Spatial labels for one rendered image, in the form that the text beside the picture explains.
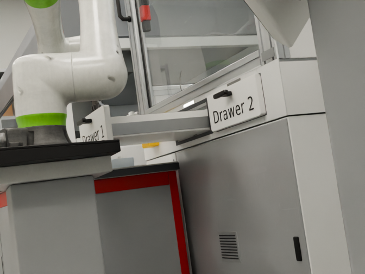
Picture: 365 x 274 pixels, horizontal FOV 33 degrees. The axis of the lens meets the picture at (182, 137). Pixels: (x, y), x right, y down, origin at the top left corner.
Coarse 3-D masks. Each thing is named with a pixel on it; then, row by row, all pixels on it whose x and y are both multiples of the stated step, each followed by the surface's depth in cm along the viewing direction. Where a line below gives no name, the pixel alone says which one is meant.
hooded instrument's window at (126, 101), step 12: (132, 72) 287; (132, 84) 286; (120, 96) 283; (132, 96) 285; (12, 108) 377; (72, 108) 273; (84, 108) 275; (120, 108) 282; (132, 108) 284; (0, 120) 428; (12, 120) 381
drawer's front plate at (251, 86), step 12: (240, 84) 169; (252, 84) 163; (228, 96) 176; (240, 96) 170; (252, 96) 164; (216, 108) 183; (228, 108) 176; (240, 108) 170; (264, 108) 162; (216, 120) 184; (228, 120) 177; (240, 120) 171
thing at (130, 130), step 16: (176, 112) 188; (192, 112) 190; (112, 128) 179; (128, 128) 181; (144, 128) 183; (160, 128) 185; (176, 128) 187; (192, 128) 189; (208, 128) 192; (128, 144) 204
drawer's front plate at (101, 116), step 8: (96, 112) 184; (104, 112) 177; (96, 120) 185; (104, 120) 177; (80, 128) 202; (88, 128) 194; (96, 128) 186; (104, 128) 178; (80, 136) 203; (96, 136) 186; (104, 136) 179; (112, 136) 177
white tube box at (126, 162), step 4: (112, 160) 212; (116, 160) 213; (120, 160) 213; (124, 160) 214; (128, 160) 214; (132, 160) 215; (112, 164) 212; (116, 164) 212; (120, 164) 213; (124, 164) 213; (128, 164) 214; (132, 164) 214; (112, 168) 212
